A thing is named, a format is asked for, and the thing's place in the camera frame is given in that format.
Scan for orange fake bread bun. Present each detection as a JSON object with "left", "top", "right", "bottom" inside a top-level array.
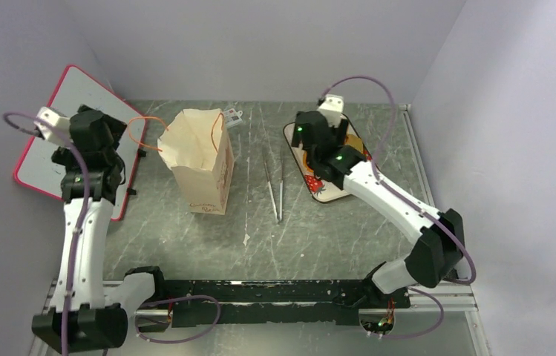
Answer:
[{"left": 302, "top": 160, "right": 315, "bottom": 177}]

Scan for strawberry print white tray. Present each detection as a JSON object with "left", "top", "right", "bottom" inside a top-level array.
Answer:
[{"left": 283, "top": 114, "right": 372, "bottom": 203}]

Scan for metal food tongs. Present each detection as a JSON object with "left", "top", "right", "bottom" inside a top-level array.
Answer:
[{"left": 261, "top": 147, "right": 286, "bottom": 225}]

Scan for beige paper gift bag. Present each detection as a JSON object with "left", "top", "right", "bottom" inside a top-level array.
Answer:
[{"left": 126, "top": 108, "right": 235, "bottom": 216}]

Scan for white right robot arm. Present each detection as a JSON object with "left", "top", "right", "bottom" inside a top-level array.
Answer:
[{"left": 290, "top": 111, "right": 465, "bottom": 307}]

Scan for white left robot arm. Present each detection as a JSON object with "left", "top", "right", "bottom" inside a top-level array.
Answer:
[{"left": 31, "top": 105, "right": 169, "bottom": 355}]

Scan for pink framed whiteboard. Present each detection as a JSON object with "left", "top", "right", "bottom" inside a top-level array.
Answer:
[{"left": 13, "top": 65, "right": 146, "bottom": 221}]

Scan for clear plastic package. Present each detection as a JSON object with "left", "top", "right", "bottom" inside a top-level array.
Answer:
[{"left": 223, "top": 108, "right": 243, "bottom": 128}]

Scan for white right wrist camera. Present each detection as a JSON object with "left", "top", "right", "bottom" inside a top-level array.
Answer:
[{"left": 317, "top": 94, "right": 344, "bottom": 128}]

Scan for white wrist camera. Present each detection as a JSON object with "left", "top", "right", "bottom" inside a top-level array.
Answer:
[
  {"left": 317, "top": 94, "right": 344, "bottom": 128},
  {"left": 36, "top": 107, "right": 70, "bottom": 147}
]

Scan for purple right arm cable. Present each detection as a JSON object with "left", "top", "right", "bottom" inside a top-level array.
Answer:
[{"left": 318, "top": 75, "right": 478, "bottom": 341}]

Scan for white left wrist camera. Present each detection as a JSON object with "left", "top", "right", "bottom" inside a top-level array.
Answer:
[{"left": 36, "top": 107, "right": 70, "bottom": 147}]

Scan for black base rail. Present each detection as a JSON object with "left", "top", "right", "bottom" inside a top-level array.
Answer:
[{"left": 141, "top": 280, "right": 411, "bottom": 328}]

